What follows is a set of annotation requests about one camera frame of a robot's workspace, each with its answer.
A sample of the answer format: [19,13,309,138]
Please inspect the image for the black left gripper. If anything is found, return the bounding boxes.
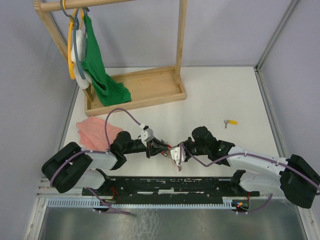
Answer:
[122,136,169,158]

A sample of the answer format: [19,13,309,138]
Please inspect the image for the keyring bunch with coloured tags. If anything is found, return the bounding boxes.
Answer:
[160,140,185,172]

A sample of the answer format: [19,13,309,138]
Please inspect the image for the yellow tag key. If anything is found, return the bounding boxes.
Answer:
[223,119,238,129]

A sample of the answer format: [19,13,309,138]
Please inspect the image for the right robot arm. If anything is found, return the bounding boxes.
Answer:
[169,126,320,209]

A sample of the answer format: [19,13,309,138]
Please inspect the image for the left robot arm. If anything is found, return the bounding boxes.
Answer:
[41,129,171,195]

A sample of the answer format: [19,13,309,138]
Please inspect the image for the wooden rack base tray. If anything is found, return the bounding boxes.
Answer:
[84,65,187,117]

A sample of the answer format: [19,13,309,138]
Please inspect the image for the pink cloth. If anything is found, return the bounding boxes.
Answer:
[76,116,122,151]

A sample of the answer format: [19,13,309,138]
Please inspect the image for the green cloth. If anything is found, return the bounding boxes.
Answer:
[81,15,132,107]

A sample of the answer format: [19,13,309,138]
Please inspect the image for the white cloth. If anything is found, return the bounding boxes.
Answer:
[70,29,92,90]

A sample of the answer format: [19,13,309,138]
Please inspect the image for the yellow hanger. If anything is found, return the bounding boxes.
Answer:
[60,0,85,80]

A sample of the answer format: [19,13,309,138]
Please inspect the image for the grey hanger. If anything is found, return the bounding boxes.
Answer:
[59,0,90,84]

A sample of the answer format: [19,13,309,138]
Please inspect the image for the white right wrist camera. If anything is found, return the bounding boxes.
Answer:
[170,148,187,166]

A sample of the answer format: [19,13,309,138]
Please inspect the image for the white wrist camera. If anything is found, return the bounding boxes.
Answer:
[140,125,154,147]
[170,148,187,166]

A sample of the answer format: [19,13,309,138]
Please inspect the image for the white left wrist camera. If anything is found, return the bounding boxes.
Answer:
[140,125,154,147]

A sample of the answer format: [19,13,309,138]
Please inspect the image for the white cable duct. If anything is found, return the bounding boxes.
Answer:
[47,196,236,210]

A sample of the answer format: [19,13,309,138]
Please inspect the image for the wooden clothes rack frame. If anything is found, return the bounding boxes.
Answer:
[33,0,187,102]

